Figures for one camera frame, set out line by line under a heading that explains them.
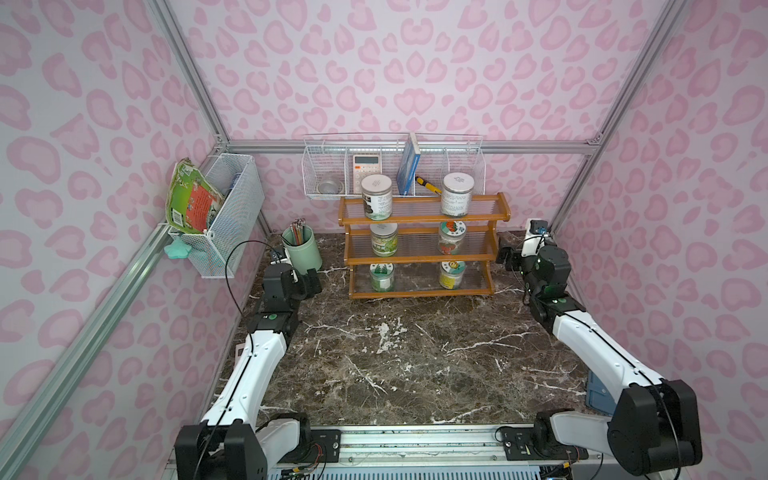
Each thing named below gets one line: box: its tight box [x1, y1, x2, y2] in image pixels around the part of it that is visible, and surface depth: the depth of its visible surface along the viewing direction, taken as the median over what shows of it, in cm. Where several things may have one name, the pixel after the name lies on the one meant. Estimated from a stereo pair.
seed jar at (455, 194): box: [441, 172, 475, 217], surface depth 82 cm
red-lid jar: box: [437, 220, 467, 255], surface depth 91 cm
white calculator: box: [352, 154, 381, 194], surface depth 96 cm
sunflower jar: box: [439, 260, 466, 290], surface depth 99 cm
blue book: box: [397, 132, 421, 196], surface depth 88 cm
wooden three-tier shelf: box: [338, 192, 512, 299], surface depth 97 cm
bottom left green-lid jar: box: [369, 263, 395, 293], surface depth 99 cm
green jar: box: [370, 223, 399, 257], surface depth 90 cm
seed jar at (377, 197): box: [361, 174, 393, 221], surface depth 81 cm
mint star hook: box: [164, 236, 192, 259], surface depth 64 cm
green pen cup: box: [282, 224, 323, 275], surface depth 102 cm
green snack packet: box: [166, 158, 224, 233], surface depth 73 cm
